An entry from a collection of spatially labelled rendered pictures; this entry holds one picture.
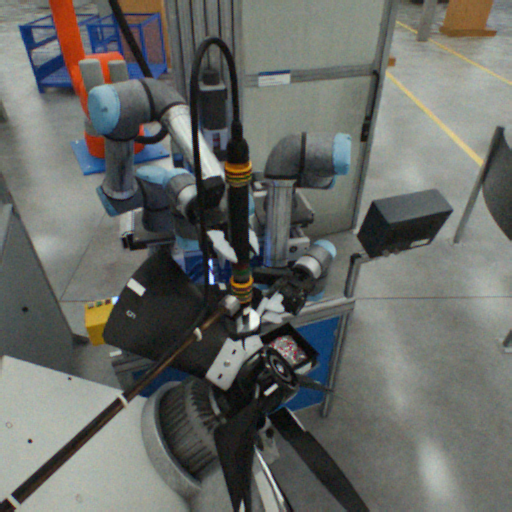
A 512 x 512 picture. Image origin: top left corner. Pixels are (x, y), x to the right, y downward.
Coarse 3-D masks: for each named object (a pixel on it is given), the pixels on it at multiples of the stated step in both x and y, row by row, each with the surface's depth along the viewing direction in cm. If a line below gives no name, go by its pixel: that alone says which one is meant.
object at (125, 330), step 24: (144, 264) 74; (168, 264) 77; (168, 288) 75; (192, 288) 79; (120, 312) 67; (144, 312) 70; (168, 312) 73; (192, 312) 76; (120, 336) 66; (144, 336) 69; (168, 336) 72; (216, 336) 79; (192, 360) 75
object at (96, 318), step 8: (112, 304) 118; (88, 312) 115; (96, 312) 115; (104, 312) 115; (88, 320) 113; (96, 320) 113; (104, 320) 113; (88, 328) 111; (96, 328) 112; (96, 336) 114; (96, 344) 116
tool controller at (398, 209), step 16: (416, 192) 133; (432, 192) 134; (368, 208) 132; (384, 208) 127; (400, 208) 128; (416, 208) 129; (432, 208) 129; (448, 208) 130; (368, 224) 134; (384, 224) 125; (400, 224) 126; (416, 224) 129; (432, 224) 132; (368, 240) 137; (384, 240) 130; (400, 240) 134; (416, 240) 138; (432, 240) 143; (384, 256) 135
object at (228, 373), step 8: (224, 344) 80; (232, 344) 81; (224, 352) 80; (240, 352) 82; (216, 360) 79; (224, 360) 80; (232, 360) 81; (240, 360) 82; (216, 368) 78; (224, 368) 79; (232, 368) 80; (208, 376) 77; (216, 376) 78; (224, 376) 79; (232, 376) 80; (216, 384) 78; (224, 384) 79
